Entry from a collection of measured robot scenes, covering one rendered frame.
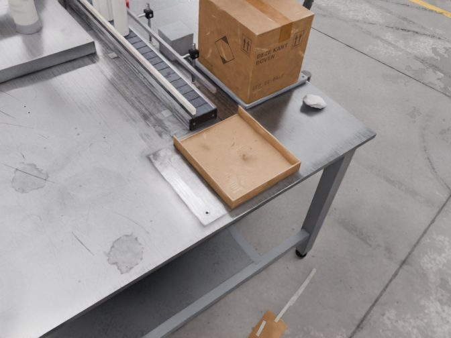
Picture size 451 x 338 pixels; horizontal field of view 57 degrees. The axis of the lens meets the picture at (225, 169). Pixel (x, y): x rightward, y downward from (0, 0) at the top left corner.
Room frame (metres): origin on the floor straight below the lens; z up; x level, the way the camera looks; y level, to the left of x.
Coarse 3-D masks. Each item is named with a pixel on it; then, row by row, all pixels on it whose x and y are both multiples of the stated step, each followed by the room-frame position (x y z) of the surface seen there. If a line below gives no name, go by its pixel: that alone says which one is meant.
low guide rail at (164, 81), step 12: (84, 0) 1.55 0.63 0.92; (96, 12) 1.47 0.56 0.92; (108, 24) 1.40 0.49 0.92; (120, 36) 1.33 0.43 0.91; (132, 48) 1.26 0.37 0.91; (144, 60) 1.20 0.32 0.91; (156, 72) 1.14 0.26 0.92; (168, 84) 1.08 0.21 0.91; (180, 96) 1.03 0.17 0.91; (192, 108) 0.98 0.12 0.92
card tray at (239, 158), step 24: (240, 120) 1.04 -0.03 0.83; (192, 144) 0.90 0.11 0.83; (216, 144) 0.91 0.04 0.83; (240, 144) 0.93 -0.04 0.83; (264, 144) 0.94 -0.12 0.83; (216, 168) 0.82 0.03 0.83; (240, 168) 0.83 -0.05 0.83; (264, 168) 0.84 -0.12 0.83; (288, 168) 0.81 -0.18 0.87; (240, 192) 0.73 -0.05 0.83
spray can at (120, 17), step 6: (114, 0) 1.38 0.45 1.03; (120, 0) 1.38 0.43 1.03; (114, 6) 1.38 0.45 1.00; (120, 6) 1.38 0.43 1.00; (114, 12) 1.38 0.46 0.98; (120, 12) 1.38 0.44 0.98; (126, 12) 1.40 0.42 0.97; (114, 18) 1.38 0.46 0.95; (120, 18) 1.38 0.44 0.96; (126, 18) 1.39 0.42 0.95; (114, 24) 1.39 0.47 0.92; (120, 24) 1.38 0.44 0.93; (126, 24) 1.39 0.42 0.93; (120, 30) 1.38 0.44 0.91; (126, 30) 1.39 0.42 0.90; (126, 36) 1.38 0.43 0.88
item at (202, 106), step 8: (88, 0) 1.62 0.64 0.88; (112, 24) 1.46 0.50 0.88; (128, 40) 1.36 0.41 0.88; (136, 40) 1.37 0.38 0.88; (136, 48) 1.31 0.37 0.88; (144, 48) 1.32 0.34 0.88; (144, 56) 1.27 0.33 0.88; (152, 56) 1.28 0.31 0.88; (152, 64) 1.23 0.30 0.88; (160, 64) 1.23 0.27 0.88; (160, 72) 1.19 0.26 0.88; (168, 72) 1.19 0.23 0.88; (176, 72) 1.20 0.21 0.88; (168, 80) 1.15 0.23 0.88; (176, 80) 1.15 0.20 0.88; (184, 80) 1.16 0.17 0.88; (176, 88) 1.11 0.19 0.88; (184, 88) 1.12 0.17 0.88; (192, 88) 1.12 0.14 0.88; (184, 96) 1.08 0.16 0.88; (192, 96) 1.08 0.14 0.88; (200, 96) 1.08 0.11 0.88; (192, 104) 1.04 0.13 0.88; (200, 104) 1.04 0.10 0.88; (208, 104) 1.05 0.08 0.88; (200, 112) 1.01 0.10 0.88; (208, 112) 1.01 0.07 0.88
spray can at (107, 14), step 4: (100, 0) 1.47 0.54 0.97; (104, 0) 1.47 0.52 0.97; (108, 0) 1.48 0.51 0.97; (100, 4) 1.48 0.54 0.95; (104, 4) 1.47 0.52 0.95; (108, 4) 1.48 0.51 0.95; (100, 8) 1.48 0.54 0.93; (104, 8) 1.47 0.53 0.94; (108, 8) 1.48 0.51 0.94; (104, 12) 1.47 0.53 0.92; (108, 12) 1.47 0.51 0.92; (112, 12) 1.49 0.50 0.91; (104, 16) 1.47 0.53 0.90; (108, 16) 1.47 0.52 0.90; (112, 16) 1.48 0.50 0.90; (108, 20) 1.47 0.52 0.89; (112, 20) 1.48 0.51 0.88
